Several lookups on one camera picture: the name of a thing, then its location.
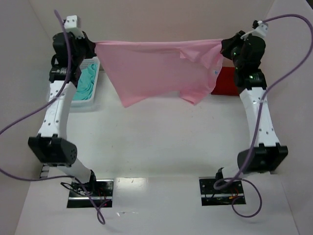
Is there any pink polo shirt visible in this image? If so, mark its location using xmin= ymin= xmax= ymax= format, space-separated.
xmin=95 ymin=39 xmax=223 ymax=107

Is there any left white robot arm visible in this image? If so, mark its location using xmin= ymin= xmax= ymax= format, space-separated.
xmin=28 ymin=30 xmax=96 ymax=191

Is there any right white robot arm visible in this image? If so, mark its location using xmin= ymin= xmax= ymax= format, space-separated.
xmin=214 ymin=31 xmax=288 ymax=190

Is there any teal t shirt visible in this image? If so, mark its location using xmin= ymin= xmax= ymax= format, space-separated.
xmin=73 ymin=64 xmax=98 ymax=101

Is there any red folded t shirt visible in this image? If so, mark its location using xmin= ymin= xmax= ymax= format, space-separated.
xmin=211 ymin=67 xmax=239 ymax=96

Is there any white plastic basket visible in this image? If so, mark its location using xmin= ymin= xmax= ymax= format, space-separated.
xmin=70 ymin=57 xmax=100 ymax=112

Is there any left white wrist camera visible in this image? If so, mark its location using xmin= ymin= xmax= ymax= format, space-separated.
xmin=64 ymin=15 xmax=81 ymax=31

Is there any white cable chain segment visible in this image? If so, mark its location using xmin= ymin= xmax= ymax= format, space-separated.
xmin=40 ymin=164 xmax=51 ymax=179

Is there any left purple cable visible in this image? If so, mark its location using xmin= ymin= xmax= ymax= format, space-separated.
xmin=0 ymin=9 xmax=110 ymax=225

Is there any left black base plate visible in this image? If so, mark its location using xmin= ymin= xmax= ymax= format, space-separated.
xmin=61 ymin=179 xmax=114 ymax=209

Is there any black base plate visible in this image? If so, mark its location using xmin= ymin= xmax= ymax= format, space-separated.
xmin=61 ymin=179 xmax=114 ymax=209
xmin=199 ymin=177 xmax=246 ymax=206

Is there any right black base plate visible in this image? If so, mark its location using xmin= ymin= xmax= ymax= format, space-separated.
xmin=199 ymin=177 xmax=246 ymax=206

